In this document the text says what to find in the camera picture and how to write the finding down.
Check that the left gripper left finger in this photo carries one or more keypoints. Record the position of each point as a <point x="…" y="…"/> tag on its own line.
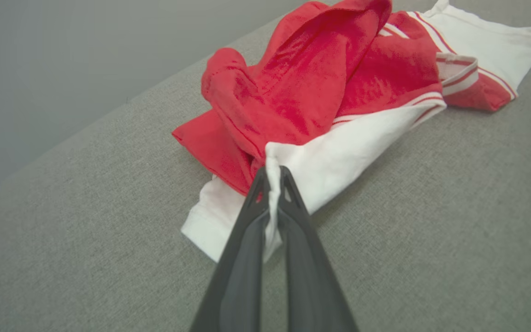
<point x="238" y="276"/>

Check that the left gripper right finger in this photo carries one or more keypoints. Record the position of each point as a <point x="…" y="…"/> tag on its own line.
<point x="311" y="286"/>

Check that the red and white jersey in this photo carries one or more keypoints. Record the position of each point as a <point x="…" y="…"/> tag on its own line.
<point x="302" y="83"/>

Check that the white backdrop panel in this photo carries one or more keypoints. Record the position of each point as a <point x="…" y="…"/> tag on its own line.
<point x="62" y="69"/>

